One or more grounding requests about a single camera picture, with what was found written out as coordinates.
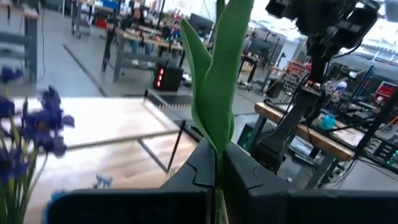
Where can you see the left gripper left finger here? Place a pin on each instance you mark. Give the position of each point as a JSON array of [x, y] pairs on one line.
[[140, 208]]

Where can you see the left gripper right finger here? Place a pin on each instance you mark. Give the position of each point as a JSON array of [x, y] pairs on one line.
[[280, 208]]

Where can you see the purple artificial flower bunch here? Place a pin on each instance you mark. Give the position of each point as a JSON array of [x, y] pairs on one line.
[[40, 124]]

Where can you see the orange tulip green stem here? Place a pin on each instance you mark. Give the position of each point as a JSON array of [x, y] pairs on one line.
[[217, 77]]

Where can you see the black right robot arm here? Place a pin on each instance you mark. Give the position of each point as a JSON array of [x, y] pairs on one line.
[[311, 102]]

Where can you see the wooden shelf black metal legs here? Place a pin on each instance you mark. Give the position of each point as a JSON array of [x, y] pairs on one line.
[[93, 118]]

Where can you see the grey metal shelf unit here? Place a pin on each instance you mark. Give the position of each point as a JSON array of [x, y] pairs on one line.
[[28, 46]]

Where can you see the wooden-top workbench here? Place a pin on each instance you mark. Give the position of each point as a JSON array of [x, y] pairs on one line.
[[304, 130]]

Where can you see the teal plastic object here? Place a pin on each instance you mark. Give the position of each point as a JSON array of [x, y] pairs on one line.
[[328, 122]]

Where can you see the black hazard-striped floor mat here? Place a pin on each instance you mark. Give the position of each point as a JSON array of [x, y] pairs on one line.
[[174, 99]]

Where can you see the black computer tower with lights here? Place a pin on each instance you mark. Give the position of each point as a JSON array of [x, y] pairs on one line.
[[168, 79]]

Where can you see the grey metal work table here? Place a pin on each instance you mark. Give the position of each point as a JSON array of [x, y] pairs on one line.
[[140, 59]]

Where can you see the red storage box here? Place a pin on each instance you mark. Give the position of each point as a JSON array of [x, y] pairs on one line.
[[385, 92]]

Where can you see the person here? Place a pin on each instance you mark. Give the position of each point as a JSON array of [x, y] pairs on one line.
[[138, 28], [250, 43], [176, 31]]

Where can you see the black computer monitor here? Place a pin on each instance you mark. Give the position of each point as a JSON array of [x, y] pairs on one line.
[[200, 25]]

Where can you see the black metal rig frame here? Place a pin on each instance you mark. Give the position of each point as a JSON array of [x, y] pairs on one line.
[[377, 119]]

